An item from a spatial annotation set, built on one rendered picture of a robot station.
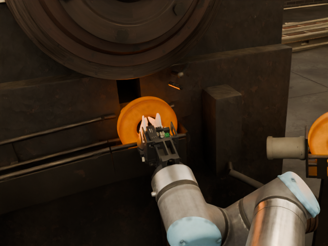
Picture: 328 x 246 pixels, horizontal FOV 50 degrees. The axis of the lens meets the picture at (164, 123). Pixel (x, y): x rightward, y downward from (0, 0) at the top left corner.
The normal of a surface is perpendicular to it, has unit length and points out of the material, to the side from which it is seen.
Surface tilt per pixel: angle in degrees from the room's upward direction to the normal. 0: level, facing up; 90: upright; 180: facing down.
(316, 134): 90
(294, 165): 0
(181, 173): 22
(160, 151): 18
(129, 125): 90
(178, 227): 43
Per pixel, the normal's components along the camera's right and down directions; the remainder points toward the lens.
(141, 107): 0.30, 0.38
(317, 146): -0.25, 0.42
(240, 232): -0.50, 0.18
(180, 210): -0.33, -0.63
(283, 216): 0.19, -0.90
